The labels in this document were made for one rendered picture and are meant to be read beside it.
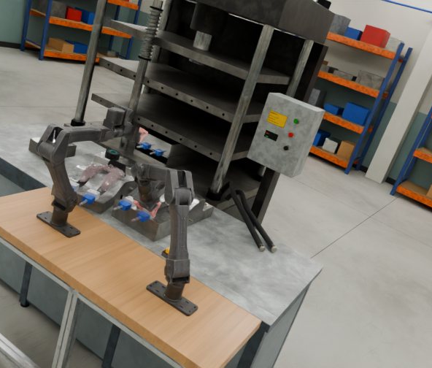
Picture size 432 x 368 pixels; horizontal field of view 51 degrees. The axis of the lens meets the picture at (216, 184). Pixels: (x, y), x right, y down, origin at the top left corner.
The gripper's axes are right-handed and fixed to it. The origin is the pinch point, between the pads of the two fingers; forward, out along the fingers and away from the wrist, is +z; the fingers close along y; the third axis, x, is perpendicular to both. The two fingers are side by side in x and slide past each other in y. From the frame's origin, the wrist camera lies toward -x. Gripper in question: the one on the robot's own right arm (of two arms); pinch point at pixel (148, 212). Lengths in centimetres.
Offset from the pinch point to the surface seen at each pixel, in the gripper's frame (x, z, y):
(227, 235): -27.8, 28.1, -24.6
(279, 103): -100, -4, -10
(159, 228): 2.5, 3.1, -8.1
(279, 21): -107, -46, -1
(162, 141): -70, 35, 53
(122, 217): 5.5, 6.1, 11.2
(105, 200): 4.0, 3.6, 23.1
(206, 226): -25.6, 26.8, -13.5
